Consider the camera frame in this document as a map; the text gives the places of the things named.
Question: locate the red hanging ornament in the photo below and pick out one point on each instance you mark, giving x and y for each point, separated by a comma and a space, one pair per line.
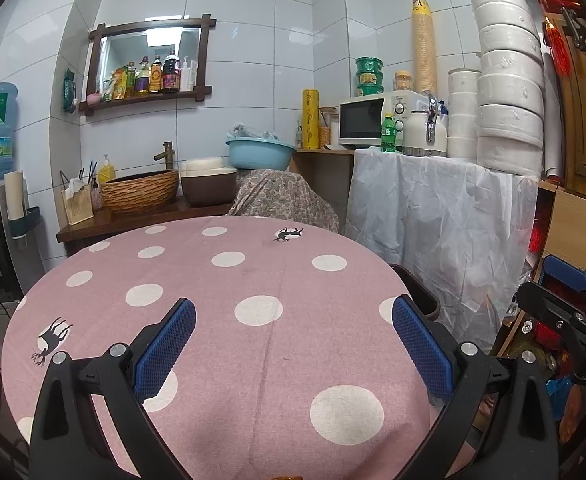
560, 45

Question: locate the yellow oil bottle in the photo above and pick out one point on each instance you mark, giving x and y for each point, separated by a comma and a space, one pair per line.
143, 79

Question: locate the bronze faucet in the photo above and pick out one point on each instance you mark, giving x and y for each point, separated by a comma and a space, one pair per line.
168, 155

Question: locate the yellow pouch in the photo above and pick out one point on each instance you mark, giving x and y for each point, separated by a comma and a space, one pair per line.
114, 85

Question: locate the jar with yellow lid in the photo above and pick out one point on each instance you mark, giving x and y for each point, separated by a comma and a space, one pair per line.
403, 81

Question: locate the blue plastic bag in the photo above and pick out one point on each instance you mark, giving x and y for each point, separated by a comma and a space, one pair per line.
559, 400

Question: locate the green wall hanger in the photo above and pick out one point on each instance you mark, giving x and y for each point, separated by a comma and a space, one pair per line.
69, 92

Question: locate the stack of green noodle cups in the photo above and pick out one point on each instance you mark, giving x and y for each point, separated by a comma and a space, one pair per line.
369, 77

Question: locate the wooden cabinet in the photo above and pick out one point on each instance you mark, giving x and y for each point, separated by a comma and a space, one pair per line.
573, 220

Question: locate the dark sauce bottle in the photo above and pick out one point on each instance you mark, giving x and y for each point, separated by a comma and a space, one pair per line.
170, 75

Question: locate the stack of paper cups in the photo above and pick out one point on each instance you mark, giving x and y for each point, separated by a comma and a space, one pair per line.
424, 50

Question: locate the grey plastic bag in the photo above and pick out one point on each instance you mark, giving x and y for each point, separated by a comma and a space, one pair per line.
253, 131

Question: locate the black chair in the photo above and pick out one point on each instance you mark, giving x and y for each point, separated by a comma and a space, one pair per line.
415, 290

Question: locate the white microwave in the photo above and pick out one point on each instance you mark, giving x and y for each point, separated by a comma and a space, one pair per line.
360, 122

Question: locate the green soda bottle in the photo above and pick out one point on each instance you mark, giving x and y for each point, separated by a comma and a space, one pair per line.
389, 137

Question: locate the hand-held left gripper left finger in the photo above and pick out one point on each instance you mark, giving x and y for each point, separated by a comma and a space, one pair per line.
165, 350

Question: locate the chopstick holder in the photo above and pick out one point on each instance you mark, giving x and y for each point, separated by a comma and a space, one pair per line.
78, 205

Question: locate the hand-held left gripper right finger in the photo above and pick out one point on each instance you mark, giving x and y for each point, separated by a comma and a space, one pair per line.
423, 350

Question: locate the woven basket sink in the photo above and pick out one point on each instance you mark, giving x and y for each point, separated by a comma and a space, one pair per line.
140, 192

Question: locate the wooden framed mirror shelf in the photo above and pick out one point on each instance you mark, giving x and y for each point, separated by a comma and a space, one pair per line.
143, 101

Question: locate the stack of large white bowls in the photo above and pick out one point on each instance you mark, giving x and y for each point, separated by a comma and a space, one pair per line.
510, 90

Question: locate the paper cup holder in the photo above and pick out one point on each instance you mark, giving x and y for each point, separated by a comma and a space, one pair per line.
20, 205

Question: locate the light wooden shelf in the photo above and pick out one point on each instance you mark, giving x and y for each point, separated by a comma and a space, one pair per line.
323, 180

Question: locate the white plastic sheet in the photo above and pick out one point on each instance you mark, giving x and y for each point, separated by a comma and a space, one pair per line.
438, 220

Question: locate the white kettle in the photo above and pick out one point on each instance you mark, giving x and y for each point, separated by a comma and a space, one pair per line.
420, 132

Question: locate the white bottle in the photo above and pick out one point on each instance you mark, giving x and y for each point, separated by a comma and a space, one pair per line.
187, 76

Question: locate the yellow soap bottle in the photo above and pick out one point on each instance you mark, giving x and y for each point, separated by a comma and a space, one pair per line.
106, 172

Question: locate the light blue basin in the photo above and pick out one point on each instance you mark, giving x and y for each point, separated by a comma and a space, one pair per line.
260, 155

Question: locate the floral cloth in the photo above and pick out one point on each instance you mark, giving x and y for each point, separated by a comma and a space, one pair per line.
283, 200

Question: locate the brown pot with cream lid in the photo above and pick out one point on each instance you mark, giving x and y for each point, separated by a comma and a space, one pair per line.
208, 185

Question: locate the dark wooden counter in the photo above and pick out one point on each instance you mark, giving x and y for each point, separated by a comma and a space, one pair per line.
123, 222

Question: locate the orange label bottle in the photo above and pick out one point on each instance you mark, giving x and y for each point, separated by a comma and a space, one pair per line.
156, 77

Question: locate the yellow tall canister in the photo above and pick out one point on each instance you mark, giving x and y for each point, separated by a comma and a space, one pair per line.
310, 120

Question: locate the glass jar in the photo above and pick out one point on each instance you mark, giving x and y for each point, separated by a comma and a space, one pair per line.
328, 127

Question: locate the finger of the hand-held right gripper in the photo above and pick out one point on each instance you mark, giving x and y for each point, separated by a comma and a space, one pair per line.
563, 310
565, 272

